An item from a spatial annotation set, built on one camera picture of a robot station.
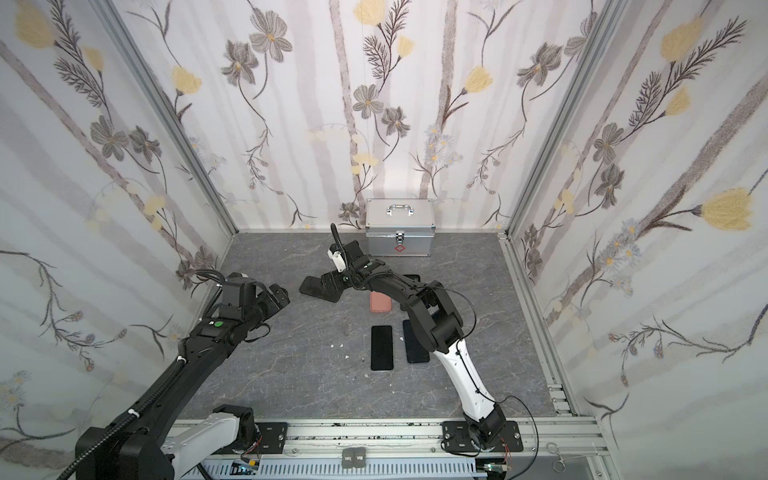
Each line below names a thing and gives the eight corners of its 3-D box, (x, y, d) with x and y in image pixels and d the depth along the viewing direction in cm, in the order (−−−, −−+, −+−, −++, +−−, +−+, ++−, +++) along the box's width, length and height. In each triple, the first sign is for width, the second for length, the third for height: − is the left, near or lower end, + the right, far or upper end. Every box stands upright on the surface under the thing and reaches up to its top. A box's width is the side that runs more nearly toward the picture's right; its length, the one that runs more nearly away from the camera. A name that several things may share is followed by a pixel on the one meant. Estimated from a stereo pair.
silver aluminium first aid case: (366, 257, 114) (364, 229, 102) (369, 223, 127) (367, 193, 115) (430, 258, 115) (435, 229, 102) (426, 223, 127) (430, 194, 115)
